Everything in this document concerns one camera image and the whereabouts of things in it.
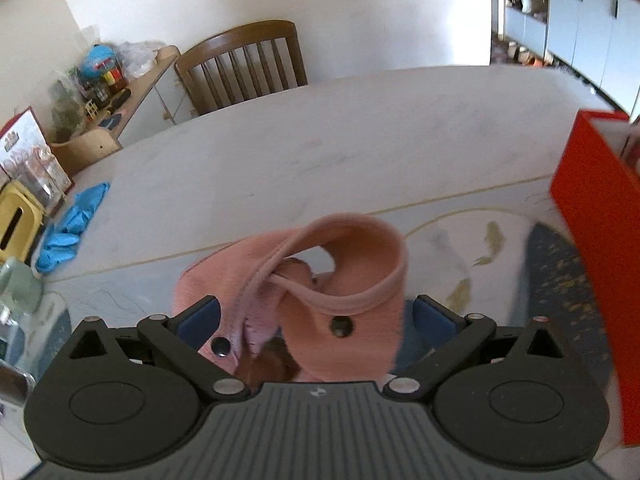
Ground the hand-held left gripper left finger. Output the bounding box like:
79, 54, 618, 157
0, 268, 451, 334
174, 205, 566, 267
66, 295, 251, 402

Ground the yellow tissue box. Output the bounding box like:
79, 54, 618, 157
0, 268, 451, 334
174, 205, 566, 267
0, 180, 48, 263

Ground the pink knitted doll clothing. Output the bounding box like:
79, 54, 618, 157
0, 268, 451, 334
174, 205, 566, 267
171, 212, 408, 386

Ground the wooden chair with slatted back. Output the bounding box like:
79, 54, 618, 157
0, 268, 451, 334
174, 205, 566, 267
173, 20, 309, 117

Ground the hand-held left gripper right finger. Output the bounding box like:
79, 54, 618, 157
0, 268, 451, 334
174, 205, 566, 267
383, 294, 572, 403

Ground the dried plant bunch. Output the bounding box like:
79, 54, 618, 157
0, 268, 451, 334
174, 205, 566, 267
50, 72, 93, 143

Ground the wooden side cabinet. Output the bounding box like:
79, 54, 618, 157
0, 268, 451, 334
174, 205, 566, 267
49, 45, 182, 177

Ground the red printed gift box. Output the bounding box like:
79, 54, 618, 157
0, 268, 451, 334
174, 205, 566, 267
0, 106, 76, 206

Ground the clear plastic bag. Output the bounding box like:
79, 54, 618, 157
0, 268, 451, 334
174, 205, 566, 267
116, 40, 161, 79

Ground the red and white cardboard box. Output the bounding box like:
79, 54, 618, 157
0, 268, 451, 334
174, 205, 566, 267
549, 109, 640, 448

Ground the colourful globe toy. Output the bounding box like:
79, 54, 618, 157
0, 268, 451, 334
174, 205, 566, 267
80, 44, 126, 93

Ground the low white cabinet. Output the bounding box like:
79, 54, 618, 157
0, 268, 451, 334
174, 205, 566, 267
504, 5, 549, 63

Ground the tall white cabinet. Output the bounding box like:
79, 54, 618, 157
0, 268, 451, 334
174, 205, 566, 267
545, 0, 640, 116

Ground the green cup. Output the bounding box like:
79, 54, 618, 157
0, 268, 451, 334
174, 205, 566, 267
0, 257, 45, 311

